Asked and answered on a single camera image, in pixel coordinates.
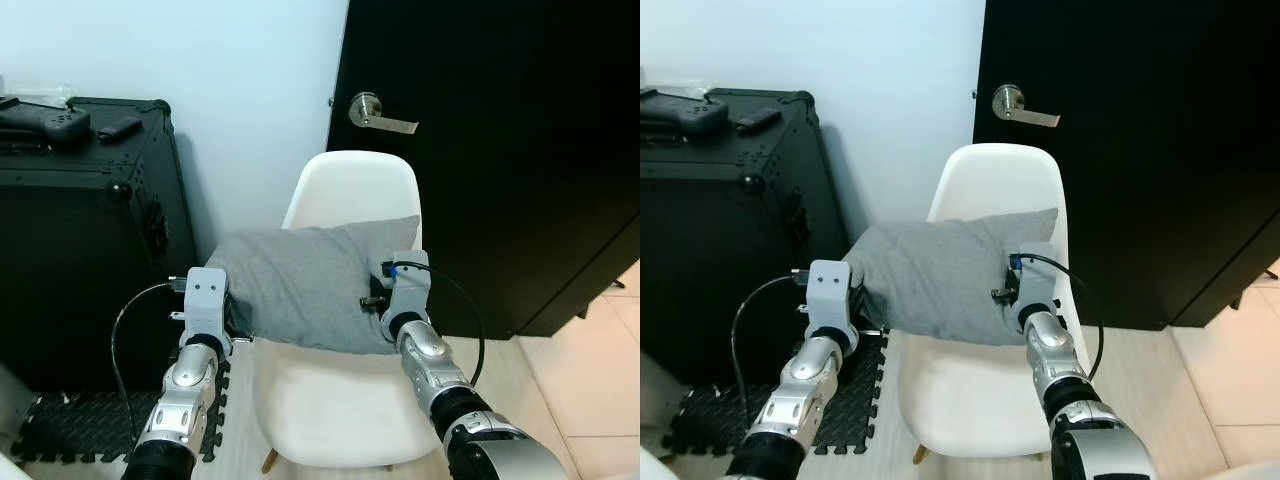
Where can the black flight case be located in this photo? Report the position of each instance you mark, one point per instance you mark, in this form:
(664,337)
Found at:
(720,250)
(80,250)

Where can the small black remote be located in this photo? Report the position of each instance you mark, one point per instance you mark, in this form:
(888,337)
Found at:
(120,128)
(758,120)

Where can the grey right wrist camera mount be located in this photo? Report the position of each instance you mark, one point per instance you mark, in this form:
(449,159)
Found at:
(412,295)
(1040,295)

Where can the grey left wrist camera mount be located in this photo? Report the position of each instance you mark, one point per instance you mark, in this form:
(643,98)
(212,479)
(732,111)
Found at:
(830,295)
(205,300)

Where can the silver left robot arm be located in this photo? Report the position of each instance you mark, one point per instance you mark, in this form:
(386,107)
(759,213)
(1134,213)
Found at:
(800,390)
(185,400)

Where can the black door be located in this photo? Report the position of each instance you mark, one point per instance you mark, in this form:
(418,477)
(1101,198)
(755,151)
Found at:
(500,200)
(1150,200)

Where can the white plastic shell chair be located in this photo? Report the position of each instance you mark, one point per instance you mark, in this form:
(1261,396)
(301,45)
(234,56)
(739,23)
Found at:
(995,180)
(350,190)

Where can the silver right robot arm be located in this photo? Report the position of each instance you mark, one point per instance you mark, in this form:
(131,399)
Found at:
(440,380)
(1070,380)

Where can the black handheld controller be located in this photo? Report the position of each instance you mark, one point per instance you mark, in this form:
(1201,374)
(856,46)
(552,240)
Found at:
(690,115)
(50,122)

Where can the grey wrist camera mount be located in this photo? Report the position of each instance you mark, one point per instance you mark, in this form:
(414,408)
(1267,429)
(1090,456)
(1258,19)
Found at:
(205,300)
(412,295)
(830,295)
(1040,295)

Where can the black foam puzzle mat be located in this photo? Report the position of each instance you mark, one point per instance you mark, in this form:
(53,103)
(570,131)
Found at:
(70,425)
(710,420)

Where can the grey fabric pillow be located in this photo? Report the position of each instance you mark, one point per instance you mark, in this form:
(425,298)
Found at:
(940,280)
(300,285)

